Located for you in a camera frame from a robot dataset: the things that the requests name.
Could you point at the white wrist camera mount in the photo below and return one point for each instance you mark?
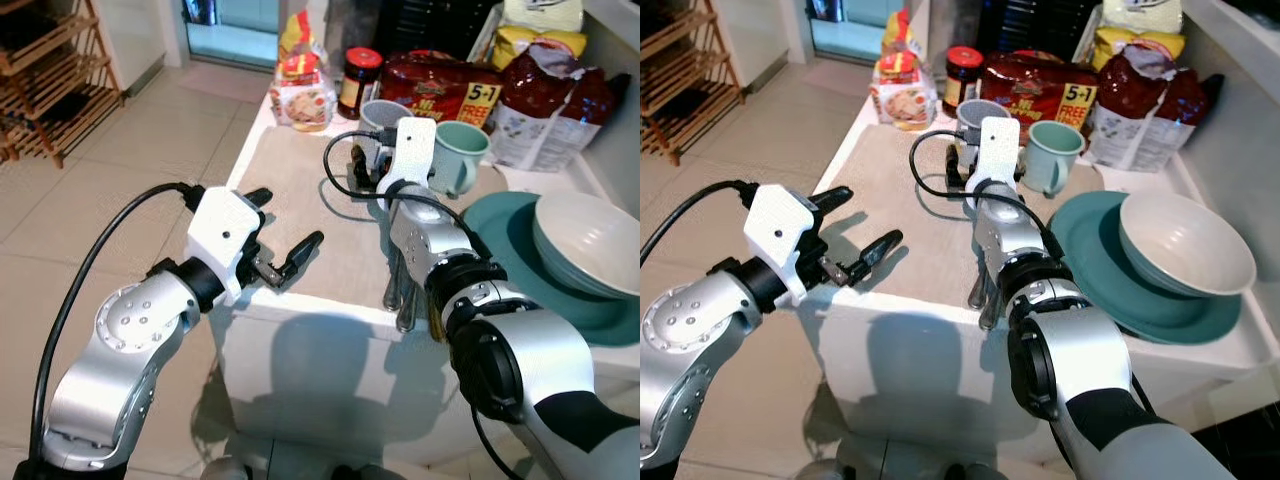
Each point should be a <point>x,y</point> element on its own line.
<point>780,235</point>
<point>412,150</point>
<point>225,235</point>
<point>998,150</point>

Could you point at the yellow snack bag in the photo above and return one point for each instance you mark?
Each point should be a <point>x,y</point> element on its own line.
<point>1115,43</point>
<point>520,43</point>

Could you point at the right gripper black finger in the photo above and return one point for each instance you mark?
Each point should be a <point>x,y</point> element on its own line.
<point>957,165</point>
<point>362,165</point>

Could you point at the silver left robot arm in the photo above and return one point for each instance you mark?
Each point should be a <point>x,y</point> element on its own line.
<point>690,340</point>
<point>120,335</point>

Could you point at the yellow red tall packet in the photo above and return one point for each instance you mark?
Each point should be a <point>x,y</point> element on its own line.
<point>897,30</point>
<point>297,32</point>

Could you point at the dark jar with red lid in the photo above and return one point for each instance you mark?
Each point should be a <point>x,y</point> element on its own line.
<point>360,90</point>
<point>963,80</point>

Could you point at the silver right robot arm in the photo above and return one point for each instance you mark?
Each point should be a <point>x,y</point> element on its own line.
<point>1100,355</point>
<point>550,355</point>

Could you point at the teal plate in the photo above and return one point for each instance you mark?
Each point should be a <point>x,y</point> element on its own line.
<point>500,250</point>
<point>1090,262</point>

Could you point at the red noodle multipack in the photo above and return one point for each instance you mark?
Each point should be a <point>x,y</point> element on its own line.
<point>1035,92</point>
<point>430,88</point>

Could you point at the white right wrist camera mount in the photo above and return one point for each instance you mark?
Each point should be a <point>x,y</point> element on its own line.
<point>998,150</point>
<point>412,150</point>

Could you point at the white plastic bag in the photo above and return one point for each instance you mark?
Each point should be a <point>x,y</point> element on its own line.
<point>1140,12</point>
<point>545,12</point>

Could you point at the glass door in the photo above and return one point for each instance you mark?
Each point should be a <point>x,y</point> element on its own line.
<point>245,25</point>
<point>850,22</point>

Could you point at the wooden slatted shelf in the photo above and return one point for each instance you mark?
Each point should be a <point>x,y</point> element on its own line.
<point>690,100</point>
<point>40,47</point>

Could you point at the pale green mug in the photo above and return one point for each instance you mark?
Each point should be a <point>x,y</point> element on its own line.
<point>462,150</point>
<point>1055,150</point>

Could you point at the white noodle bowl package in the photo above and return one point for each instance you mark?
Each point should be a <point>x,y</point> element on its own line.
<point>902,106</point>
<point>302,108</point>

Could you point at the grey blue mug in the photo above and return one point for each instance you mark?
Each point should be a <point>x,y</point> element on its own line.
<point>975,114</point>
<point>385,115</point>

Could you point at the silver metal fork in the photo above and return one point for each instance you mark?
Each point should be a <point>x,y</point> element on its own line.
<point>407,312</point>
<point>991,312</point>

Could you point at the red and white open bag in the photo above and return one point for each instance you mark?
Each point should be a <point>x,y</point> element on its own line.
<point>1150,105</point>
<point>545,105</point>

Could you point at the dark ribbed box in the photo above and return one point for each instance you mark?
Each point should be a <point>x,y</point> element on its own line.
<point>1035,25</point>

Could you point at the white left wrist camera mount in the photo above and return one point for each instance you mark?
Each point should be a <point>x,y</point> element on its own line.
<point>225,235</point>
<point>780,235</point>

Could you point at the grey robot leg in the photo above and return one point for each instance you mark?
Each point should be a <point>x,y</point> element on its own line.
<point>225,470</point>
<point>355,473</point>
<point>960,473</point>
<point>822,471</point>

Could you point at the grey robot right leg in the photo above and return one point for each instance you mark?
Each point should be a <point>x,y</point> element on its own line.
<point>960,473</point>
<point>355,473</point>

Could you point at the silver metal spoon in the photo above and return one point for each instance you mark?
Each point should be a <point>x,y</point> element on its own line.
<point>392,290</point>
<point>975,292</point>

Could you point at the pale green bowl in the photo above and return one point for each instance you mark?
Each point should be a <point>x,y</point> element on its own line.
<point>590,245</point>
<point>1185,240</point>

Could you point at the grey robot left leg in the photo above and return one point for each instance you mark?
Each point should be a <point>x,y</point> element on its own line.
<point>822,471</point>
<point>225,470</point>

